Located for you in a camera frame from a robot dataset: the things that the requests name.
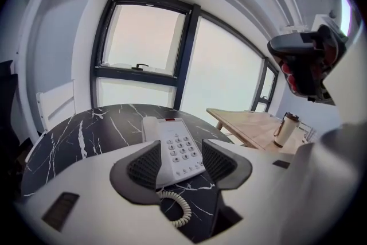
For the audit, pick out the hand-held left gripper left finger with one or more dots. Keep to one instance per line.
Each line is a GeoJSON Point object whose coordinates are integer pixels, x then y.
{"type": "Point", "coordinates": [86, 180]}

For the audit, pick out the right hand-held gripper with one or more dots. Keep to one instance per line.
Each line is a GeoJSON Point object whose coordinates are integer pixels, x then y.
{"type": "Point", "coordinates": [289, 44]}

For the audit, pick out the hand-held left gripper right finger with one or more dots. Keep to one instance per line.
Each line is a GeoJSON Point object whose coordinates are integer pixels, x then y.
{"type": "Point", "coordinates": [223, 160]}

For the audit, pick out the white telephone base with keypad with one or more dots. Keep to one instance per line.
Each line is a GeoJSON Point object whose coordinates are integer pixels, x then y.
{"type": "Point", "coordinates": [179, 135]}

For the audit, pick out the white telephone handset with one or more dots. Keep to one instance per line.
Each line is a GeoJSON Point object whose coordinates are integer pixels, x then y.
{"type": "Point", "coordinates": [149, 129]}

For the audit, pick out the person's right hand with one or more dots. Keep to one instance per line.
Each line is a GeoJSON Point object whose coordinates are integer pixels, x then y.
{"type": "Point", "coordinates": [289, 74]}

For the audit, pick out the light wooden table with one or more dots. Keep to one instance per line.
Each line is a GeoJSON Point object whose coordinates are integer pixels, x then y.
{"type": "Point", "coordinates": [252, 126]}

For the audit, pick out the white tumbler with brown lid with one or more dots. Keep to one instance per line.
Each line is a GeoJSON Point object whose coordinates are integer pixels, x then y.
{"type": "Point", "coordinates": [285, 130]}

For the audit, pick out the white chair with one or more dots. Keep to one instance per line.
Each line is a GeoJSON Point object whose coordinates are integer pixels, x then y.
{"type": "Point", "coordinates": [57, 103]}

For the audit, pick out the black chair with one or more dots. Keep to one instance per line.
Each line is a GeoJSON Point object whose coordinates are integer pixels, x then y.
{"type": "Point", "coordinates": [8, 112]}

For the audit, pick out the black window frame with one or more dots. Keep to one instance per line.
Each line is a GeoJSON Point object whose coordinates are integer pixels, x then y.
{"type": "Point", "coordinates": [186, 46]}

